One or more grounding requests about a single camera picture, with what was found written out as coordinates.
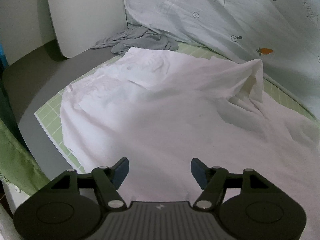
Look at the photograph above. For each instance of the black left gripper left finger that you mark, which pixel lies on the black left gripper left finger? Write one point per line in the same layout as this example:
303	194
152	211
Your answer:
107	180

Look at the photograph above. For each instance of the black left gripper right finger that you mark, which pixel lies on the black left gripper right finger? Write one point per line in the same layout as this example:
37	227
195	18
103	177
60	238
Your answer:
211	181

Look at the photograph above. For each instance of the white garment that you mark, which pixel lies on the white garment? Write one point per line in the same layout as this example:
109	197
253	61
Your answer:
160	109

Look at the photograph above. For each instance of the green cloth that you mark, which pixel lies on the green cloth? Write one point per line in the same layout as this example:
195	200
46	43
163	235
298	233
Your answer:
18	167

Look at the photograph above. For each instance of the grey crumpled garment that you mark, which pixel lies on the grey crumpled garment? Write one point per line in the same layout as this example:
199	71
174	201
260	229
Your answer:
137	37

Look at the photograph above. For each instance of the white rounded board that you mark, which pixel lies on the white rounded board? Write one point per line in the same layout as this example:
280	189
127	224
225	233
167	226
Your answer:
79	24

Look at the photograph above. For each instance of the carrot print light blue quilt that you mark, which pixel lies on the carrot print light blue quilt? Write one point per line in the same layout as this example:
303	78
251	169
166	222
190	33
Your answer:
284	34

